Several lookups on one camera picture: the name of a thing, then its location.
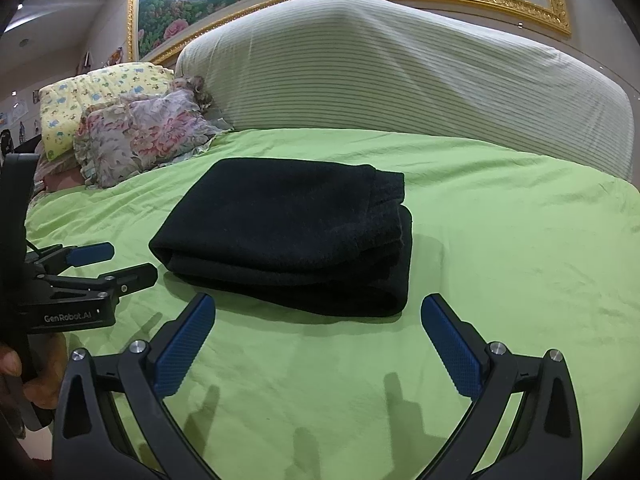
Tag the black pants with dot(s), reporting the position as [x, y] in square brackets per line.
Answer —
[280, 230]

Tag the floral frilled pillow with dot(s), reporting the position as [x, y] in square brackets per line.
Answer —
[145, 135]

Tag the yellow printed pillow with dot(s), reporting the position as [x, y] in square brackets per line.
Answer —
[65, 105]

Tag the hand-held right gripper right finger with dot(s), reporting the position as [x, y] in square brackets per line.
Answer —
[452, 352]

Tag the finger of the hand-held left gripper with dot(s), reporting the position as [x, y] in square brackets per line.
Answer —
[90, 254]
[130, 277]

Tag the person's left hand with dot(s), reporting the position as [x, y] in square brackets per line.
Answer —
[50, 360]

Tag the pink pillow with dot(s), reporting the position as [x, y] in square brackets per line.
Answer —
[60, 177]

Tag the green bed sheet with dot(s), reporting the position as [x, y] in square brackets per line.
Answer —
[500, 260]

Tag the white striped headboard cover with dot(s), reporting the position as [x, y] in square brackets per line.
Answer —
[400, 75]

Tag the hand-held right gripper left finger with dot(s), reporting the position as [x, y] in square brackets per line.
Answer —
[182, 350]

